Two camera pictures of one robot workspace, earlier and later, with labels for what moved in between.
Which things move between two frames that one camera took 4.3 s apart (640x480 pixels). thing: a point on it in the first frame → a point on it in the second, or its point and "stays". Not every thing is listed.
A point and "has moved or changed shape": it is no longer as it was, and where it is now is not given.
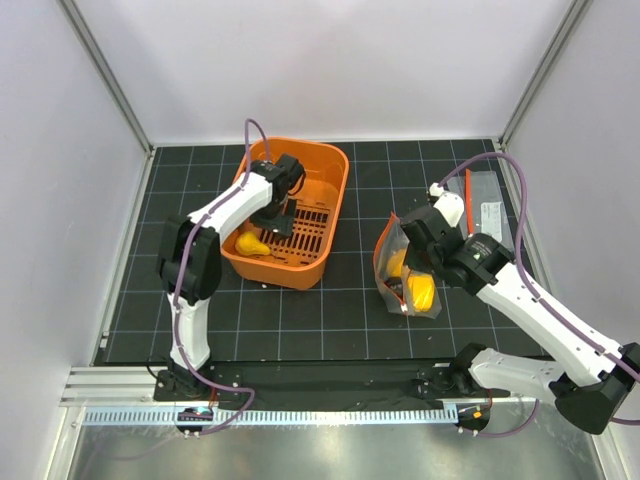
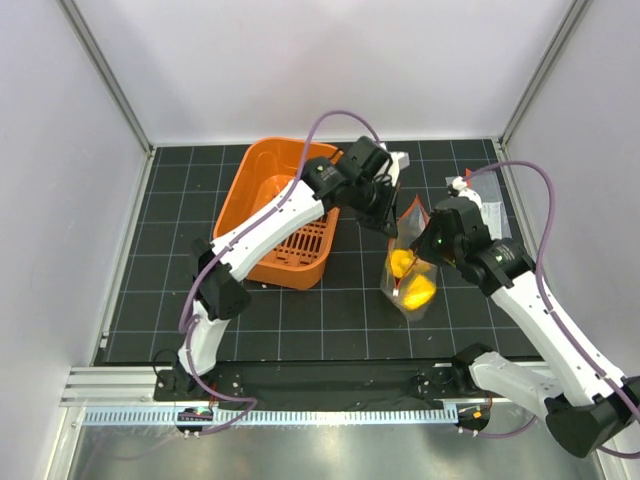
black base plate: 348,383 stays
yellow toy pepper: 395,263 → 420,290
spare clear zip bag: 484,206 stays
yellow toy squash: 247,243 has moved or changed shape
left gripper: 281,224 → 386,218
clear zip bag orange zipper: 404,290 has moved or changed shape
